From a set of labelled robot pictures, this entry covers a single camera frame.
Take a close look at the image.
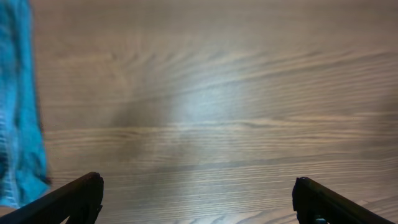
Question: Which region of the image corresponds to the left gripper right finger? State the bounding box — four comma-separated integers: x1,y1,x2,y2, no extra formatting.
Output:
292,177,394,224

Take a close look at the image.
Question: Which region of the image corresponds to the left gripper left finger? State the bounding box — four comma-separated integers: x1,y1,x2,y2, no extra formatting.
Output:
1,172,104,224

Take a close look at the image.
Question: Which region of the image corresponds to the blue polo shirt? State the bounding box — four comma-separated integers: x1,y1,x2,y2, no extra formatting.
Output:
1,0,49,208

